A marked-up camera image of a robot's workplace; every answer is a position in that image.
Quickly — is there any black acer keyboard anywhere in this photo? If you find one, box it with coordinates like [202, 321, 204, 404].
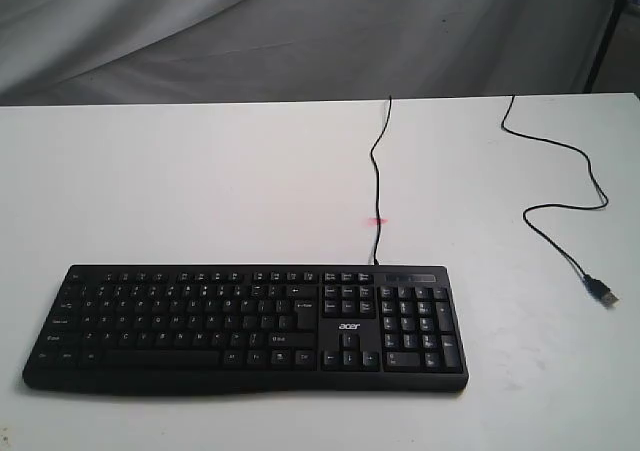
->
[22, 264, 469, 396]

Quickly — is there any grey backdrop cloth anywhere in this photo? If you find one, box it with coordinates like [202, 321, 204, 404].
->
[1, 0, 614, 105]

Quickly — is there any black keyboard cable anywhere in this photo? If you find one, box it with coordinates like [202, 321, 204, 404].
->
[369, 95, 394, 267]

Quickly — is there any black USB cable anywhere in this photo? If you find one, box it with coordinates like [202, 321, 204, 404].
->
[500, 94, 621, 309]

